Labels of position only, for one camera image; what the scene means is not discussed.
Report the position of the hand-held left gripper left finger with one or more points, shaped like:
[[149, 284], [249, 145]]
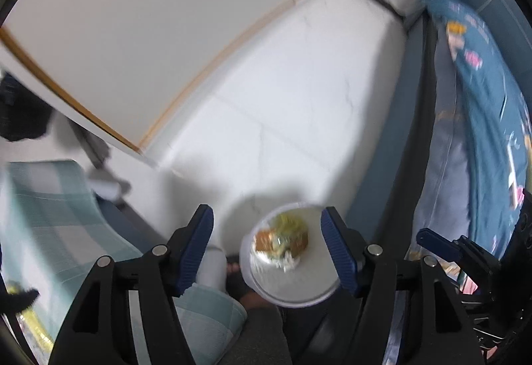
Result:
[[193, 252]]

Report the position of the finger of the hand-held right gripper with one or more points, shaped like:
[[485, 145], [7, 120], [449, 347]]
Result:
[[436, 242]]

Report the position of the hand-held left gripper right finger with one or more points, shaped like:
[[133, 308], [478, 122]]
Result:
[[338, 252]]

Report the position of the round white trash bin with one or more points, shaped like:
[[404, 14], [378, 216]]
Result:
[[299, 286]]

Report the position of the clear plastic wrapper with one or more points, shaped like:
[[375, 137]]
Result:
[[278, 261]]

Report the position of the orange snack wrapper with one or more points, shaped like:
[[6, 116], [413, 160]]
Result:
[[264, 240]]

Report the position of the person's foot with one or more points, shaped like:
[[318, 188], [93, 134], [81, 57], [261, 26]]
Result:
[[249, 298]]

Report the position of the person's grey trouser leg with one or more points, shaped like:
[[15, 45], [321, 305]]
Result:
[[262, 336]]

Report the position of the teal printed blanket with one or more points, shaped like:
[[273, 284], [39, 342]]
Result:
[[486, 132]]

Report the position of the green checked blanket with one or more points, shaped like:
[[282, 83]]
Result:
[[54, 223]]

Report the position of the yellow crinkled wrapper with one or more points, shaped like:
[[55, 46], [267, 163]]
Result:
[[31, 325]]

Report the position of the dark clothes pile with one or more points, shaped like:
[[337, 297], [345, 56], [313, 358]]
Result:
[[20, 115]]

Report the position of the white wardrobe with wood trim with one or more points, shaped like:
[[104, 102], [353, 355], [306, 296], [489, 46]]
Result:
[[124, 15]]

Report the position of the blue-grey bed frame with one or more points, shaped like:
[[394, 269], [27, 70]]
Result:
[[395, 132]]

